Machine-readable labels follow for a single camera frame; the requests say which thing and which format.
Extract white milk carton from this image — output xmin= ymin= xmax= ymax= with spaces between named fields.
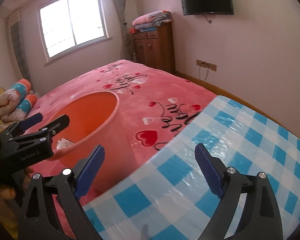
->
xmin=56 ymin=138 xmax=74 ymax=150

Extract left hand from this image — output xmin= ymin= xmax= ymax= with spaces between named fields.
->
xmin=0 ymin=166 xmax=34 ymax=201

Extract floral rolled pillows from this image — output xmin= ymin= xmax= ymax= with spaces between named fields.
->
xmin=0 ymin=79 xmax=37 ymax=122

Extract orange plastic bucket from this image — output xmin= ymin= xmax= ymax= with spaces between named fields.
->
xmin=29 ymin=90 xmax=151 ymax=196

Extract pink heart bedspread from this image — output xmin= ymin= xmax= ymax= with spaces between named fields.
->
xmin=22 ymin=59 xmax=217 ymax=238

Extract blue checkered tablecloth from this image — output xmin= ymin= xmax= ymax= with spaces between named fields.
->
xmin=83 ymin=96 xmax=300 ymax=239

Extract window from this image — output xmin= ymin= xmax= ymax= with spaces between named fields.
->
xmin=39 ymin=0 xmax=110 ymax=62

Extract left grey curtain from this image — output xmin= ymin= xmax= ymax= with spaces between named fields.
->
xmin=7 ymin=10 xmax=31 ymax=81

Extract brown wooden cabinet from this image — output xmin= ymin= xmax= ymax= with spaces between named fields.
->
xmin=132 ymin=22 xmax=175 ymax=74

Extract folded blankets stack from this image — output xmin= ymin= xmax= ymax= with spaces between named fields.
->
xmin=129 ymin=10 xmax=173 ymax=34

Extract grey checked curtain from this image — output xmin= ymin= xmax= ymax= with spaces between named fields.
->
xmin=113 ymin=0 xmax=133 ymax=61

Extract wall power socket strip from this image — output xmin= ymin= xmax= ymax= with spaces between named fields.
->
xmin=196 ymin=60 xmax=217 ymax=72

